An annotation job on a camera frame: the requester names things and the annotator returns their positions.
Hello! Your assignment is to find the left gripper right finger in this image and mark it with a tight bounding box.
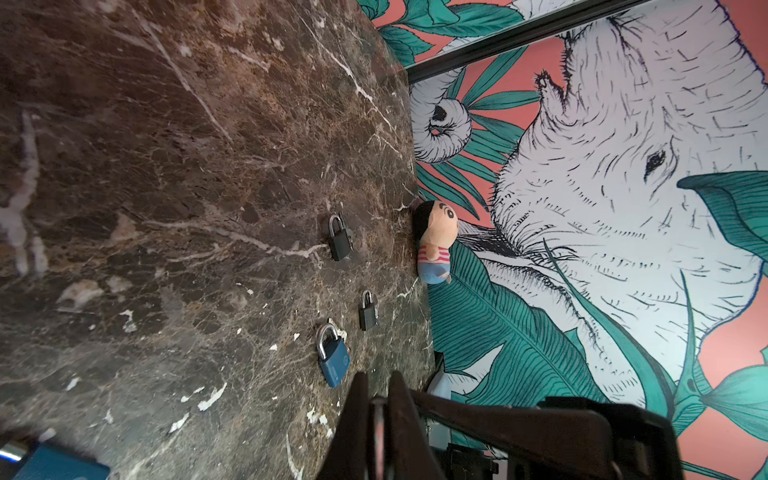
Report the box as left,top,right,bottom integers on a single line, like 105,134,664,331
388,371,445,480

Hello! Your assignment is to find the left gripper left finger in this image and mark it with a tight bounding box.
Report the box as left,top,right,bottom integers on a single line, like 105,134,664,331
316,372,370,480

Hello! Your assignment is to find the blue padlock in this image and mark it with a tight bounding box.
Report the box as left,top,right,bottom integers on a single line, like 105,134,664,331
1,440,111,480
316,323,350,388

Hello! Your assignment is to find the black padlock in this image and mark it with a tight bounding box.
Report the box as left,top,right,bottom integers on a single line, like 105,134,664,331
359,290,378,331
328,214,352,261

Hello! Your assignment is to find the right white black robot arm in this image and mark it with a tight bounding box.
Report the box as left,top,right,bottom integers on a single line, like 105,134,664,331
412,391,684,479

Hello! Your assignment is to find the plush doll striped shirt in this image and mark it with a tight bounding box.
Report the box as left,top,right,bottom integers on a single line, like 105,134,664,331
412,200,459,285

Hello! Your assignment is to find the right black frame post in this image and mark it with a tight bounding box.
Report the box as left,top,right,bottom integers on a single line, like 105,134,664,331
406,0,648,85

